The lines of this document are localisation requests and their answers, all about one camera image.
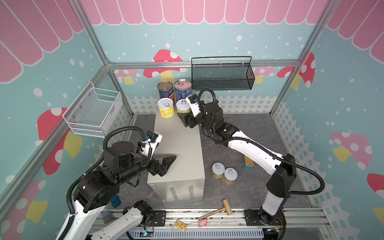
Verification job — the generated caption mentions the small yellow can white lid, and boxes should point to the small yellow can white lid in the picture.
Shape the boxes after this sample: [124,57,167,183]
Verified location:
[212,163,225,179]
[158,98,175,118]
[176,99,192,114]
[224,168,238,185]

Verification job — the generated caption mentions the blue soup can pink lid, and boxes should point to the blue soup can pink lid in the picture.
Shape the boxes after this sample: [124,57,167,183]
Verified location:
[174,79,192,102]

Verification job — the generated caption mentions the dark blue tomato can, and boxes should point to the dark blue tomato can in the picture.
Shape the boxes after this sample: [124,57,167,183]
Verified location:
[158,82,175,103]

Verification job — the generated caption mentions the gold sardine tin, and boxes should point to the gold sardine tin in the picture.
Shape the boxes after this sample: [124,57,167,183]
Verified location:
[243,155,255,170]

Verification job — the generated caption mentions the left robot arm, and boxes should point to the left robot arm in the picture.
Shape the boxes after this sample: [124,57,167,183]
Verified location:
[57,126,177,240]

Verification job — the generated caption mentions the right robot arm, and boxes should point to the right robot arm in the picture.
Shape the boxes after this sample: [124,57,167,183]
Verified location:
[178,88,326,225]

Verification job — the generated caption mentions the grey metal counter cabinet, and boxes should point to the grey metal counter cabinet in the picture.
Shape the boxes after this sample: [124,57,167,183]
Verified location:
[147,105,205,205]

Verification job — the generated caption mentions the teal sponge block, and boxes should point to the teal sponge block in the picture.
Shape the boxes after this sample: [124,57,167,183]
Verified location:
[110,195,122,209]

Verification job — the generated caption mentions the yellow toy block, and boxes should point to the yellow toy block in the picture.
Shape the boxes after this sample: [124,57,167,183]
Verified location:
[174,220,188,232]

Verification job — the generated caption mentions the green circuit board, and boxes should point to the green circuit board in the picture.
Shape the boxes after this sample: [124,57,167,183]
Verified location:
[139,230,154,238]

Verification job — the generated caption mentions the pink pig toy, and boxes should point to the pink pig toy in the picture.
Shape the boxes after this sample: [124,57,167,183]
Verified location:
[199,219,208,228]

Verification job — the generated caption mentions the wooden toy mallet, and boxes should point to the wooden toy mallet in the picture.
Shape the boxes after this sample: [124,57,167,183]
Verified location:
[198,199,233,221]

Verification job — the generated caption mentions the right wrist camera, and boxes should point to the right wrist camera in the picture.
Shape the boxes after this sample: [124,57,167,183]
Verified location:
[186,94,201,118]

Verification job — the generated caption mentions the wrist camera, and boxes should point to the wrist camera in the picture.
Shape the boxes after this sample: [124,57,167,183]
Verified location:
[186,94,201,118]
[139,131,163,157]

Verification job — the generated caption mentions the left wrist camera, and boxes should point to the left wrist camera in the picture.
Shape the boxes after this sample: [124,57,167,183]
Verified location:
[139,131,163,157]

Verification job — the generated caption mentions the black mesh wall basket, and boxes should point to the black mesh wall basket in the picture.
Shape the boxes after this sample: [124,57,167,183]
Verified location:
[191,56,255,91]

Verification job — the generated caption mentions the white mesh wall basket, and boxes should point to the white mesh wall basket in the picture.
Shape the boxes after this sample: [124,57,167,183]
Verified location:
[63,82,123,138]

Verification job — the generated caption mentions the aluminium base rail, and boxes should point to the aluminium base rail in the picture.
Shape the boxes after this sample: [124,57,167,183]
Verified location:
[80,207,334,240]

